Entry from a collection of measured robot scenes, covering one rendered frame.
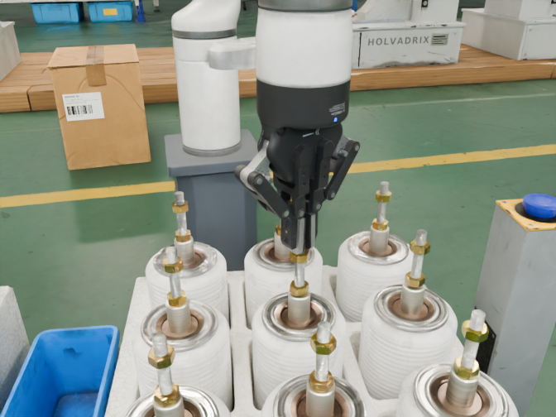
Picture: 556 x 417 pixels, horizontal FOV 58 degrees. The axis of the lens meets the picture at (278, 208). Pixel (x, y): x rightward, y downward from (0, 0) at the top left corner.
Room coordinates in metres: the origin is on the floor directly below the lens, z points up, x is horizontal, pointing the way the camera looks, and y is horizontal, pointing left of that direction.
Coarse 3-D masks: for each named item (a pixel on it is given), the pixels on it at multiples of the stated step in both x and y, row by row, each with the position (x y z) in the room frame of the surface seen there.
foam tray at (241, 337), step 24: (144, 288) 0.55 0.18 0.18; (240, 288) 0.55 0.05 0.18; (144, 312) 0.50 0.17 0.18; (240, 312) 0.50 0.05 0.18; (240, 336) 0.46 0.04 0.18; (360, 336) 0.46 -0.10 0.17; (456, 336) 0.46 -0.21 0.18; (120, 360) 0.42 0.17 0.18; (240, 360) 0.42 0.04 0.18; (120, 384) 0.38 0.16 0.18; (240, 384) 0.38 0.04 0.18; (360, 384) 0.38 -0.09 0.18; (120, 408) 0.35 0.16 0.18; (240, 408) 0.35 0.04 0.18; (384, 408) 0.35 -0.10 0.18
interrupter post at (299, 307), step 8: (288, 296) 0.40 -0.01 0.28; (296, 296) 0.40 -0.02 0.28; (304, 296) 0.40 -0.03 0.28; (288, 304) 0.40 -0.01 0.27; (296, 304) 0.39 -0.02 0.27; (304, 304) 0.40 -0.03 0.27; (288, 312) 0.40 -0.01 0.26; (296, 312) 0.39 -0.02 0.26; (304, 312) 0.40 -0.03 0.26; (296, 320) 0.39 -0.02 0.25; (304, 320) 0.40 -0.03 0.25
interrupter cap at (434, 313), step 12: (384, 288) 0.45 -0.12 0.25; (396, 288) 0.45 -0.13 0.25; (384, 300) 0.43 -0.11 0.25; (396, 300) 0.43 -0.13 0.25; (432, 300) 0.43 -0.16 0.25; (384, 312) 0.41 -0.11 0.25; (396, 312) 0.41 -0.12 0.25; (420, 312) 0.41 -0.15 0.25; (432, 312) 0.41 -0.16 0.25; (444, 312) 0.41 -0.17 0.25; (396, 324) 0.39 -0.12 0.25; (408, 324) 0.39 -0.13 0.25; (420, 324) 0.39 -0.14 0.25; (432, 324) 0.39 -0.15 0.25
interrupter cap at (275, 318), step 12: (276, 300) 0.43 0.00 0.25; (312, 300) 0.43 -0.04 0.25; (324, 300) 0.43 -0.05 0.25; (264, 312) 0.41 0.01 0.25; (276, 312) 0.41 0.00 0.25; (312, 312) 0.41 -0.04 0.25; (324, 312) 0.41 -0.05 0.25; (264, 324) 0.39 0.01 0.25; (276, 324) 0.39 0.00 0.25; (288, 324) 0.39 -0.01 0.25; (300, 324) 0.39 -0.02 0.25; (312, 324) 0.39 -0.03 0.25; (276, 336) 0.37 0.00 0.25; (288, 336) 0.37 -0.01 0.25; (300, 336) 0.37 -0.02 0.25
